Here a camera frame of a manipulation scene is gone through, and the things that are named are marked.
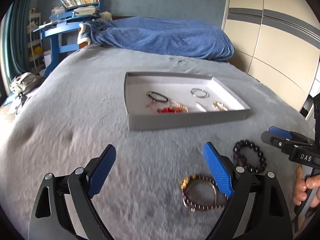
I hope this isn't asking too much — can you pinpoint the large black bead bracelet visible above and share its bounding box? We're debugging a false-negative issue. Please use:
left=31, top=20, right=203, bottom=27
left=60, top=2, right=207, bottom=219
left=233, top=139, right=267, bottom=174

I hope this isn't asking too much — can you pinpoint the gold chain bracelet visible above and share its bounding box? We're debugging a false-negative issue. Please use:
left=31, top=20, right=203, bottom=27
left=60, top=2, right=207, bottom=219
left=213, top=100, right=229, bottom=112

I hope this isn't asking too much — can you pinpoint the small dark garnet bead bracelet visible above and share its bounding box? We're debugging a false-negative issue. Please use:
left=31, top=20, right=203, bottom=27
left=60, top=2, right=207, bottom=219
left=180, top=174, right=230, bottom=212

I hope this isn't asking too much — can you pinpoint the pearl hair clip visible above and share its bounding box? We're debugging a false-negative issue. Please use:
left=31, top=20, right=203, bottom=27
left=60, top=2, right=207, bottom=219
left=196, top=102, right=207, bottom=112

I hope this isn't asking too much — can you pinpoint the silver wire bangle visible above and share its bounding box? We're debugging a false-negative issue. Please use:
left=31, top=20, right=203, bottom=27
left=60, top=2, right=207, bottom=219
left=190, top=88, right=209, bottom=99

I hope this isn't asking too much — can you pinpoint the red bead bracelet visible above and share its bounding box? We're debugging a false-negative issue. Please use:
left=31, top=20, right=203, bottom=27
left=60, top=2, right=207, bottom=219
left=157, top=106, right=185, bottom=114

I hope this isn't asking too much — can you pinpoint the pink cord bracelet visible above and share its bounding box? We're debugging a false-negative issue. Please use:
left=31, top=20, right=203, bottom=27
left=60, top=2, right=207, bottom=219
left=146, top=99, right=189, bottom=113

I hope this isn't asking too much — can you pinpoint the black cord bracelet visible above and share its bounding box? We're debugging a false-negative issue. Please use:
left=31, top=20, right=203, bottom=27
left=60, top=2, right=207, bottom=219
left=146, top=91, right=169, bottom=104

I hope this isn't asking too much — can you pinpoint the person's right hand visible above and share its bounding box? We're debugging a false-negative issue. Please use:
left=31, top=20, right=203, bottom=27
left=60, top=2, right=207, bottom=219
left=293, top=165, right=320, bottom=206

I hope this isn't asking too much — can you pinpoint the cream wardrobe with grey stripes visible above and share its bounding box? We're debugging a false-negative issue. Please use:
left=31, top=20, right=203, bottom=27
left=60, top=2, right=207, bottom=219
left=224, top=0, right=319, bottom=111

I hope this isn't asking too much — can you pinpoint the grey plush bedspread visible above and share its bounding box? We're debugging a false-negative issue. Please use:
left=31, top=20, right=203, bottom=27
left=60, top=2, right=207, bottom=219
left=1, top=46, right=314, bottom=239

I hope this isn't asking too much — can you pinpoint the grey bag on floor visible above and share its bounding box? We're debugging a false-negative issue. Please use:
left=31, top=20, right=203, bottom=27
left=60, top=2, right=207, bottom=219
left=9, top=72, right=43, bottom=96

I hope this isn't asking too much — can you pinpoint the grey shallow cardboard tray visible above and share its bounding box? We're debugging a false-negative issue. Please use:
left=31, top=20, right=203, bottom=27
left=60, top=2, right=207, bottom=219
left=124, top=72, right=250, bottom=131

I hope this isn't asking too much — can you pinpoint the blue blanket on bed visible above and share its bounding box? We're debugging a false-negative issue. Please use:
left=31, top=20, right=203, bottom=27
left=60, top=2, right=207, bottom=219
left=77, top=17, right=234, bottom=61

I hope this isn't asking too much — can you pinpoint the white shelving rack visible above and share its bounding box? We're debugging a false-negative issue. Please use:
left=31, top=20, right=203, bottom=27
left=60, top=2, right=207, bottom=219
left=27, top=8, right=45, bottom=74

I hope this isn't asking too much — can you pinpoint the blue wooden desk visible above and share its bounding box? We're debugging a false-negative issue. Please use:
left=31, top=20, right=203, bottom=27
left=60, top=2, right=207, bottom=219
left=33, top=1, right=101, bottom=77

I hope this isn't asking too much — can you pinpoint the teal curtain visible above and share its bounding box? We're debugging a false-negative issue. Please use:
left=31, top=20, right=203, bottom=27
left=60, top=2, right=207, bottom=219
left=3, top=0, right=30, bottom=80

